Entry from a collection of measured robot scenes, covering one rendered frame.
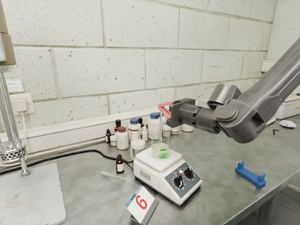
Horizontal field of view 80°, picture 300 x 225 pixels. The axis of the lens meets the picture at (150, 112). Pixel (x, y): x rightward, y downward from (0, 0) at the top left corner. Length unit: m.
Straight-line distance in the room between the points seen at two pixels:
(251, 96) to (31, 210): 0.62
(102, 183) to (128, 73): 0.56
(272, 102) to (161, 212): 0.39
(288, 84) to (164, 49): 0.77
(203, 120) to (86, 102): 0.63
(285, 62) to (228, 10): 1.05
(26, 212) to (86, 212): 0.16
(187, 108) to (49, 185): 0.50
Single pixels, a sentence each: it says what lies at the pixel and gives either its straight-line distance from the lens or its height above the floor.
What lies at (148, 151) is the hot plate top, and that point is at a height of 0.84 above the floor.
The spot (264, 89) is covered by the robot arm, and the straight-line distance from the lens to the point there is 0.42.
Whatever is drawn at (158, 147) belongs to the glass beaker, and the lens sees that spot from 0.58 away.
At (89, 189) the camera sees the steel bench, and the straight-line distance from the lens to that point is 0.66.
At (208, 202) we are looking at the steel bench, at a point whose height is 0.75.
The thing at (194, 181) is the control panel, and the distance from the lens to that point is 0.62.
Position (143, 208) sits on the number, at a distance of 0.56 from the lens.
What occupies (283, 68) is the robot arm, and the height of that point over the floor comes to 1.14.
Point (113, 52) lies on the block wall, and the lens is 0.94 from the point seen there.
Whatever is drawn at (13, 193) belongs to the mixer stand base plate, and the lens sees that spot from 0.73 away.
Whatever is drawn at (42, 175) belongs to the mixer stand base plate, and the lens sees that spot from 0.77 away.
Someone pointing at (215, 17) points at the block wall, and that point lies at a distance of 1.38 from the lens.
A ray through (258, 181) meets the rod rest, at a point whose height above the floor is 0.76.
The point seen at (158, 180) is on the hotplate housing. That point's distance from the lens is 0.58.
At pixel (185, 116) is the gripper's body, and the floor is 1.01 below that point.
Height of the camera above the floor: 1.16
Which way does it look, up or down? 18 degrees down
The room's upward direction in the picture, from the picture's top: straight up
